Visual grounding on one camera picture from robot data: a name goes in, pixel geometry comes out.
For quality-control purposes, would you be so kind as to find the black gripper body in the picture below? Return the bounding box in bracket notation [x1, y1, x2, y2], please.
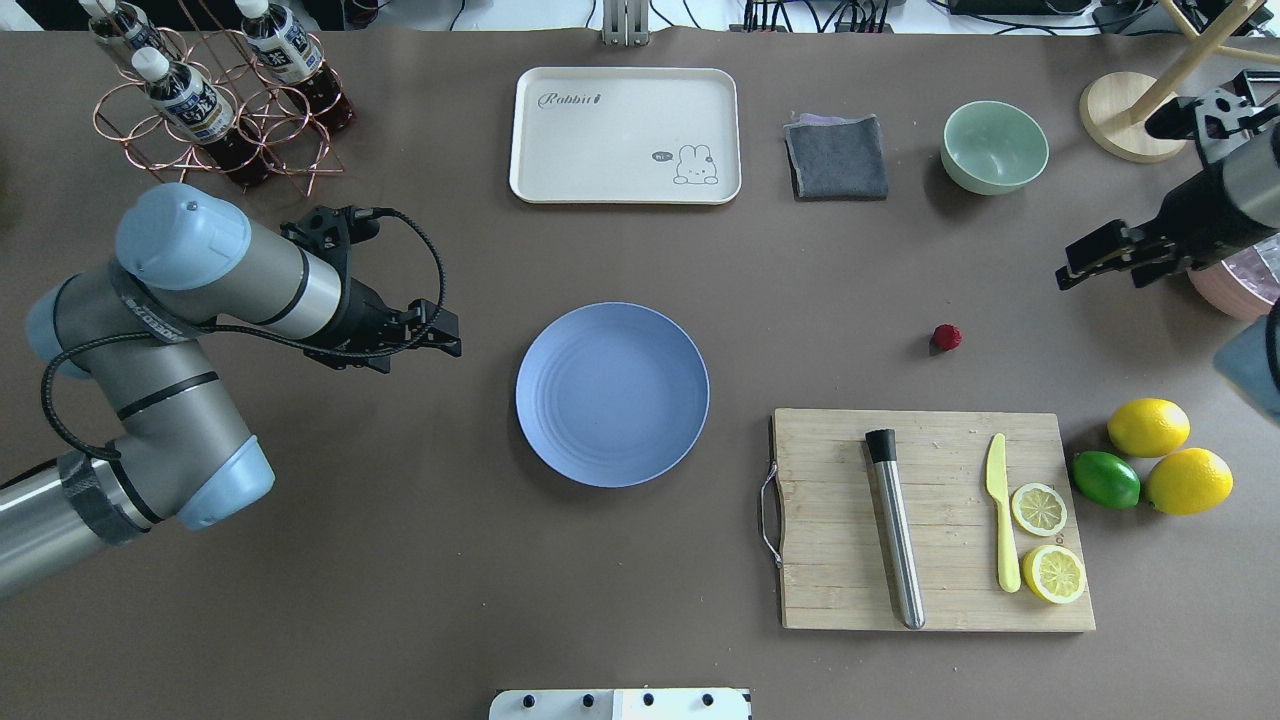
[1132, 88, 1279, 288]
[280, 206, 411, 374]

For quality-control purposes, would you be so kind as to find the red strawberry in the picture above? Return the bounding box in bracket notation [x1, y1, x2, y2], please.
[931, 323, 964, 354]

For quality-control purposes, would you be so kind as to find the blue plate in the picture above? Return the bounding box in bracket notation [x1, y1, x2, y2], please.
[515, 302, 710, 488]

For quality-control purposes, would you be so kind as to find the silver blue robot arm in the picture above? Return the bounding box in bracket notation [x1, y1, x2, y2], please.
[1056, 90, 1279, 421]
[1, 183, 462, 598]

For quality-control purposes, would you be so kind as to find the pink bowl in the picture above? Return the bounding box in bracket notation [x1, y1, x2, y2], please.
[1188, 234, 1279, 323]

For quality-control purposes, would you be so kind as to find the wooden mug tree stand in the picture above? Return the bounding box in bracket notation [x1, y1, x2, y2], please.
[1079, 1, 1279, 164]

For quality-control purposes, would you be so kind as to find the green bowl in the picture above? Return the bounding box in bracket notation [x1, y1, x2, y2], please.
[940, 100, 1050, 196]

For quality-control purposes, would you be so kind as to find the yellow lemon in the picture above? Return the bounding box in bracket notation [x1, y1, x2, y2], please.
[1106, 397, 1190, 457]
[1146, 448, 1234, 516]

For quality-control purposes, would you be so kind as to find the green lime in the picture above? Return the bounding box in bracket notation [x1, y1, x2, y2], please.
[1069, 451, 1142, 510]

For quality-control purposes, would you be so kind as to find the beige rabbit tray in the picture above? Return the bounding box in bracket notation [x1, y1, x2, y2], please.
[508, 67, 742, 205]

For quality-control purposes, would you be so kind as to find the lemon slice upper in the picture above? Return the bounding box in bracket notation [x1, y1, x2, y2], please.
[1010, 483, 1069, 537]

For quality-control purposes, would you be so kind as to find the lemon slice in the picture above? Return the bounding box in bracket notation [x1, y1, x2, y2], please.
[1021, 544, 1085, 603]
[1010, 483, 1069, 537]

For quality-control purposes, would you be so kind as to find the dark drink bottle front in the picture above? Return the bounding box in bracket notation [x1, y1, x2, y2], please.
[132, 47, 271, 188]

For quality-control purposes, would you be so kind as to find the dark drink bottle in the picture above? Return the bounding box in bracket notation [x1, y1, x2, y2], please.
[236, 1, 355, 135]
[132, 47, 271, 188]
[79, 0, 173, 76]

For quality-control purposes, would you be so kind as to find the grey folded cloth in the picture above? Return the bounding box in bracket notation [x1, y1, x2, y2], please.
[783, 113, 890, 201]

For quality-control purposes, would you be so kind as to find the steel muddler black tip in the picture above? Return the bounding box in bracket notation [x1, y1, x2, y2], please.
[865, 428, 927, 630]

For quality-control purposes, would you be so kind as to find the dark drink bottle middle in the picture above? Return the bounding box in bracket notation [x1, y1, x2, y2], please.
[236, 1, 355, 135]

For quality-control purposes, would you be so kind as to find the lemon slice lower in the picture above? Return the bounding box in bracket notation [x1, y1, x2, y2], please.
[1021, 544, 1085, 603]

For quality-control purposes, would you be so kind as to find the yellow plastic knife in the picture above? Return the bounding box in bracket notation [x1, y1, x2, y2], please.
[984, 433, 1021, 594]

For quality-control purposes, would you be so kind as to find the wooden cutting board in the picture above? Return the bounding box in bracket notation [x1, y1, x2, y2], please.
[771, 407, 1096, 633]

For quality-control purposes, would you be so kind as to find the dark drink bottle back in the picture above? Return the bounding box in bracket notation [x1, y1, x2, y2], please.
[79, 0, 173, 76]

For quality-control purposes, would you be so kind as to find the copper wire bottle rack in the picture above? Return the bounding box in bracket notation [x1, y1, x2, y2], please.
[83, 1, 356, 188]

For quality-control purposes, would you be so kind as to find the aluminium frame post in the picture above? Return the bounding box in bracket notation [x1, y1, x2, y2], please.
[600, 0, 652, 47]

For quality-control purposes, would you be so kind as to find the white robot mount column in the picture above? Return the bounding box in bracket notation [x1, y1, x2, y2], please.
[488, 687, 753, 719]

